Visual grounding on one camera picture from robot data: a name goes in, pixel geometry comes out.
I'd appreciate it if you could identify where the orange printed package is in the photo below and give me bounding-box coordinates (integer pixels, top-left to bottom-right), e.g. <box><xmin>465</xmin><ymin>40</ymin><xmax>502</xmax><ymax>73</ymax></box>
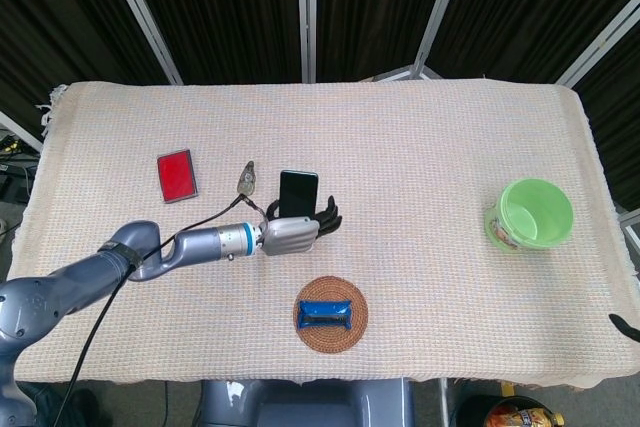
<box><xmin>483</xmin><ymin>393</ymin><xmax>567</xmax><ymax>427</ymax></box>

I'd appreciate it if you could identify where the white screen frame post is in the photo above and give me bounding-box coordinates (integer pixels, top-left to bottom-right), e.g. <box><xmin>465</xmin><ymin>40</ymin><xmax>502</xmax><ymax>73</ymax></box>
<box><xmin>98</xmin><ymin>0</ymin><xmax>184</xmax><ymax>86</ymax></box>
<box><xmin>555</xmin><ymin>0</ymin><xmax>640</xmax><ymax>88</ymax></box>
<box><xmin>296</xmin><ymin>0</ymin><xmax>318</xmax><ymax>82</ymax></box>
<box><xmin>372</xmin><ymin>0</ymin><xmax>472</xmax><ymax>82</ymax></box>
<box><xmin>0</xmin><ymin>109</ymin><xmax>44</xmax><ymax>152</ymax></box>

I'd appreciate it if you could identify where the red rectangular card case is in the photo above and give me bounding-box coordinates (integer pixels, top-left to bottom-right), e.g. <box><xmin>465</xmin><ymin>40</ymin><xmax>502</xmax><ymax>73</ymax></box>
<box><xmin>156</xmin><ymin>148</ymin><xmax>200</xmax><ymax>205</ymax></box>

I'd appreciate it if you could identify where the beige woven tablecloth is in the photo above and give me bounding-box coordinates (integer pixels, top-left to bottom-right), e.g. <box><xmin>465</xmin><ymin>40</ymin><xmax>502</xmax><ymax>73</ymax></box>
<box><xmin>8</xmin><ymin>77</ymin><xmax>640</xmax><ymax>394</ymax></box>

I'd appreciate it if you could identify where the round woven rattan coaster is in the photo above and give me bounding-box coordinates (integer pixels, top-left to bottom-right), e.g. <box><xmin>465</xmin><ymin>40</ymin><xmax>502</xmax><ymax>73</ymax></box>
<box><xmin>292</xmin><ymin>275</ymin><xmax>370</xmax><ymax>354</ymax></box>

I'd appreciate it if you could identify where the grey robot torso base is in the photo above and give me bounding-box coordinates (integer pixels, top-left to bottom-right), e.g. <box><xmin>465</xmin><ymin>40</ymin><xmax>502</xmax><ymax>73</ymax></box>
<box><xmin>192</xmin><ymin>378</ymin><xmax>417</xmax><ymax>427</ymax></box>

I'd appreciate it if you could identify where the green plastic bucket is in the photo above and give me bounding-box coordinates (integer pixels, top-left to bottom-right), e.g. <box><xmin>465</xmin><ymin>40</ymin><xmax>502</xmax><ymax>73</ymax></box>
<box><xmin>483</xmin><ymin>177</ymin><xmax>575</xmax><ymax>251</ymax></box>

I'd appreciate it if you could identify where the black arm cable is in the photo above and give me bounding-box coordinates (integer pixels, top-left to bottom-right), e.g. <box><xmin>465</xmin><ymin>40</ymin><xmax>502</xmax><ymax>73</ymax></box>
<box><xmin>52</xmin><ymin>194</ymin><xmax>269</xmax><ymax>427</ymax></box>

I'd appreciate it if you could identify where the black smartphone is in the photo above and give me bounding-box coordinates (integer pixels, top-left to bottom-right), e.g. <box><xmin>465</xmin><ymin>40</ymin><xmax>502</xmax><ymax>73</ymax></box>
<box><xmin>277</xmin><ymin>169</ymin><xmax>320</xmax><ymax>219</ymax></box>

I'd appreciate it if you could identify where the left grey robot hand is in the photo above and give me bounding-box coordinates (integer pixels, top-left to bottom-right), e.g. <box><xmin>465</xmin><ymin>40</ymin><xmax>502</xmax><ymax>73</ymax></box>
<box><xmin>259</xmin><ymin>194</ymin><xmax>344</xmax><ymax>258</ymax></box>

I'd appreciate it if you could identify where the blue snack bar packet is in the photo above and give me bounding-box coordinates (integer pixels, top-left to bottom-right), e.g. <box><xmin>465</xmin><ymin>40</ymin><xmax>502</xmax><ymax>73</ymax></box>
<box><xmin>296</xmin><ymin>299</ymin><xmax>354</xmax><ymax>332</ymax></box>

